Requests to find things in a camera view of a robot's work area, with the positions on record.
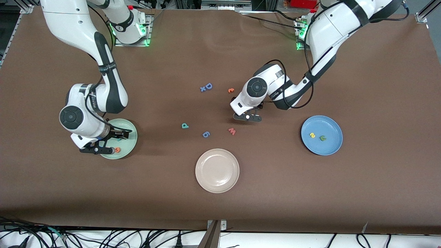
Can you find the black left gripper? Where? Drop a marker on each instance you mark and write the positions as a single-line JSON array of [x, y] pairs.
[[260, 106]]

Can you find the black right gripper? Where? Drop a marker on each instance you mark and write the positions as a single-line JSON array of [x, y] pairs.
[[115, 134]]

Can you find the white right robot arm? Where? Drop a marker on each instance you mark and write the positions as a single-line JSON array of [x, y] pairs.
[[69, 20]]

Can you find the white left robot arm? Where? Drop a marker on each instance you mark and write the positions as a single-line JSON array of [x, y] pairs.
[[330, 27]]

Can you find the pale green plate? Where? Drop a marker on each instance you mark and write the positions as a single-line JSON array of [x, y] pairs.
[[129, 144]]

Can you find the pink foam letter W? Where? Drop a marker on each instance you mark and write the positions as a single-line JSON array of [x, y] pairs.
[[232, 132]]

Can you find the blue foam letter D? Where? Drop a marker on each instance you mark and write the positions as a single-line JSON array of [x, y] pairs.
[[211, 86]]

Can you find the blue foam number six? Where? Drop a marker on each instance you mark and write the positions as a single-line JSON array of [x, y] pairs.
[[203, 134]]

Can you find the beige plate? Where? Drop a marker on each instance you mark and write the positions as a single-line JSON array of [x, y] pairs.
[[217, 170]]

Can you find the blue plate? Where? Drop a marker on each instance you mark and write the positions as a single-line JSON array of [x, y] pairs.
[[330, 148]]

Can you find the red box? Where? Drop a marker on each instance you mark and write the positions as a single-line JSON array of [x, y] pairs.
[[303, 3]]

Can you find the black power plug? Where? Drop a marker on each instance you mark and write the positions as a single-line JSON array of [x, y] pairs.
[[178, 243]]

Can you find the white paper scrap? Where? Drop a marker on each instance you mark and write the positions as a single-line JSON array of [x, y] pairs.
[[364, 228]]

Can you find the metal table edge bracket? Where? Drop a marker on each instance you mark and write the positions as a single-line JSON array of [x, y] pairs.
[[215, 237]]

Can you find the aluminium table rail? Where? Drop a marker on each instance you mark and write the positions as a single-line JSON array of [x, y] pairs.
[[10, 38], [421, 18]]

